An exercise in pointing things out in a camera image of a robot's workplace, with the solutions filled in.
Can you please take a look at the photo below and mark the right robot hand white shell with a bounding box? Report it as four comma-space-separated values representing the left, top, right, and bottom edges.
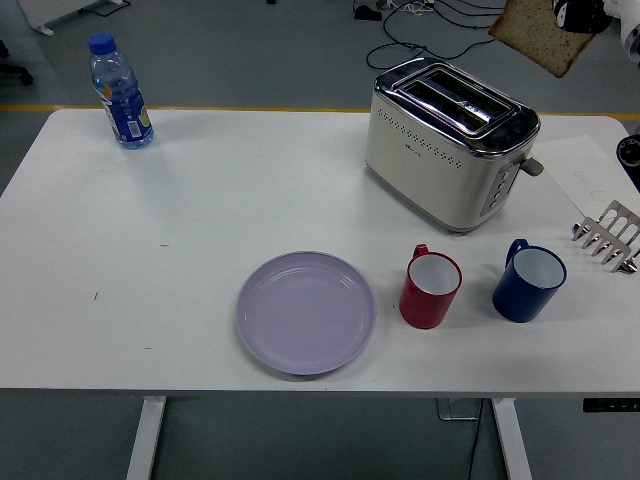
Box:
552, 0, 640, 64

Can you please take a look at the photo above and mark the bread slice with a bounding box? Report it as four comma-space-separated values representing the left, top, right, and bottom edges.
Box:
488, 0, 599, 79

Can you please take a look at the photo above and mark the cream and chrome toaster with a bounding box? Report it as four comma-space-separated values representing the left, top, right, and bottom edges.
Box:
363, 56, 545, 235

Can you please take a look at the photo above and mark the purple plate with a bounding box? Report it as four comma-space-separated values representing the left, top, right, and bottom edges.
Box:
235, 250, 377, 378

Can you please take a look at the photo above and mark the metal toast rack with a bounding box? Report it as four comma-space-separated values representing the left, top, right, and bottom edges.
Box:
571, 199, 640, 275

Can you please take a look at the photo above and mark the blue mug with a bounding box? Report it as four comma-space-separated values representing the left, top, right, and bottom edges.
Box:
491, 238, 568, 323

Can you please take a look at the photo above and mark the red mug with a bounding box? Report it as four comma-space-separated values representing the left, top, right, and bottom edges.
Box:
398, 243, 463, 330

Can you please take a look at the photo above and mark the black table control panel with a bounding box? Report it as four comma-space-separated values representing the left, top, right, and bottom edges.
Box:
582, 398, 640, 413

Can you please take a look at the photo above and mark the white table leg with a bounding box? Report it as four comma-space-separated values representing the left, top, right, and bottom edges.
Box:
489, 398, 534, 480
124, 397, 167, 480

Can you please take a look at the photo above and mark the water bottle blue cap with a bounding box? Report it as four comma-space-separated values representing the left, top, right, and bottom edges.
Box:
86, 32, 155, 151

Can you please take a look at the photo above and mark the white panel stand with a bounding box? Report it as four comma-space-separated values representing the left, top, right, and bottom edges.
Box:
17, 0, 131, 36

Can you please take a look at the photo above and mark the black office chair base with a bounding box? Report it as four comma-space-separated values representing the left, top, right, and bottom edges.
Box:
0, 39, 34, 86

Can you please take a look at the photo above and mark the white floor cable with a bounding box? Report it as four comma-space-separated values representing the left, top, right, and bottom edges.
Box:
389, 0, 436, 16

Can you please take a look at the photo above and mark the black floor cable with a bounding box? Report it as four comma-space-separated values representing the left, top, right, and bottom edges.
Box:
364, 0, 506, 69

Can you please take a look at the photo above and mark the clear plastic bracket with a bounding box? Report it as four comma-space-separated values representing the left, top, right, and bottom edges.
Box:
434, 398, 484, 421

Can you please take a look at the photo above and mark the thin black hanging cable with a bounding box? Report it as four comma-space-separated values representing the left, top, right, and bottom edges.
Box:
466, 399, 484, 480

